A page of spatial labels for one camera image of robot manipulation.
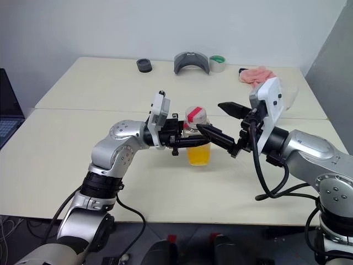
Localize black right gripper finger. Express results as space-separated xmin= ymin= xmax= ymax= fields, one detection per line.
xmin=217 ymin=101 xmax=253 ymax=120
xmin=196 ymin=124 xmax=240 ymax=158

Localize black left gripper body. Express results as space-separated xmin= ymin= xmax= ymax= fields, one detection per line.
xmin=159 ymin=112 xmax=185 ymax=157

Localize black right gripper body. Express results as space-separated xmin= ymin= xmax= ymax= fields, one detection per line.
xmin=238 ymin=109 xmax=266 ymax=154

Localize plastic bottle of orange juice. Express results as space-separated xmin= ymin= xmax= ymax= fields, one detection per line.
xmin=183 ymin=121 xmax=212 ymax=167

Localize white bottle cap red tape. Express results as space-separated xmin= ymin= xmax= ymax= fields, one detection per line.
xmin=184 ymin=106 xmax=208 ymax=129

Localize clear wine glass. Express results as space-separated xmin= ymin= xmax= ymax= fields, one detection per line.
xmin=280 ymin=78 xmax=300 ymax=112

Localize pink crumpled cloth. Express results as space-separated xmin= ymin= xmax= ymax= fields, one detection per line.
xmin=238 ymin=65 xmax=277 ymax=88

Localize tape roll green core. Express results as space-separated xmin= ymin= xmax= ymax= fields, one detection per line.
xmin=208 ymin=55 xmax=227 ymax=73

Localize grey curved headband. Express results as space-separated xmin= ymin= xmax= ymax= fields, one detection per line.
xmin=173 ymin=51 xmax=211 ymax=76

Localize black round container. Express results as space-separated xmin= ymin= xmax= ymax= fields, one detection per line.
xmin=137 ymin=58 xmax=153 ymax=73

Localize dark rounded shape red tab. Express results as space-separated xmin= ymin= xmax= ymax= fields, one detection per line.
xmin=210 ymin=233 xmax=245 ymax=265
xmin=143 ymin=234 xmax=179 ymax=265

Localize small black electronics box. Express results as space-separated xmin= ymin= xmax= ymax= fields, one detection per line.
xmin=102 ymin=254 xmax=130 ymax=265

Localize dark laptop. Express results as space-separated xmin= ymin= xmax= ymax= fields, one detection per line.
xmin=0 ymin=68 xmax=25 ymax=150

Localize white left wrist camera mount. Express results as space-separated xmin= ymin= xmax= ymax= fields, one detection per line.
xmin=146 ymin=89 xmax=172 ymax=150

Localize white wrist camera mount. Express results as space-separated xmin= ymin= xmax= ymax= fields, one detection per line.
xmin=249 ymin=77 xmax=285 ymax=155
xmin=146 ymin=89 xmax=172 ymax=150

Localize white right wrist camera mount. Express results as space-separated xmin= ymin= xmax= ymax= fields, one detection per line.
xmin=249 ymin=77 xmax=285 ymax=155

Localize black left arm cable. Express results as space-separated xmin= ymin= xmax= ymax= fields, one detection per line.
xmin=45 ymin=184 xmax=147 ymax=257

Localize black floor cables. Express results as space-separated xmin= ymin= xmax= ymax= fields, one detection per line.
xmin=26 ymin=218 xmax=61 ymax=239

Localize white floor cables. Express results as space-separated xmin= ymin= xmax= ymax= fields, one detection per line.
xmin=0 ymin=216 xmax=24 ymax=265

